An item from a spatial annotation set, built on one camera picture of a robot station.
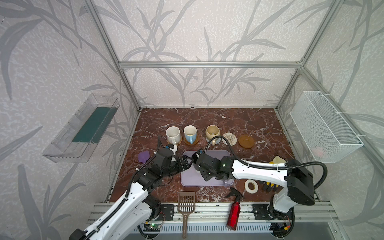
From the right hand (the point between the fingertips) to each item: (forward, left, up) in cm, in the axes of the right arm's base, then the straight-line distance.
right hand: (203, 165), depth 81 cm
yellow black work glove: (-10, -36, -8) cm, 38 cm away
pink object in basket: (+2, -56, +12) cm, 57 cm away
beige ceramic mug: (+26, -6, -5) cm, 27 cm away
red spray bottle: (-22, -15, -5) cm, 27 cm away
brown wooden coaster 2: (+21, -30, -10) cm, 38 cm away
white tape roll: (-11, -26, -9) cm, 30 cm away
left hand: (0, +6, +7) cm, 10 cm away
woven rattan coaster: (+21, +15, -8) cm, 28 cm away
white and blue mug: (+23, +9, -3) cm, 25 cm away
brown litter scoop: (-18, +9, -9) cm, 22 cm away
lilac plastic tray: (-4, +5, -8) cm, 11 cm away
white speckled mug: (+23, +20, -4) cm, 31 cm away
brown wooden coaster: (+20, +5, -8) cm, 22 cm away
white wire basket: (+1, -52, +26) cm, 58 cm away
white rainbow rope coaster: (+23, -19, -9) cm, 31 cm away
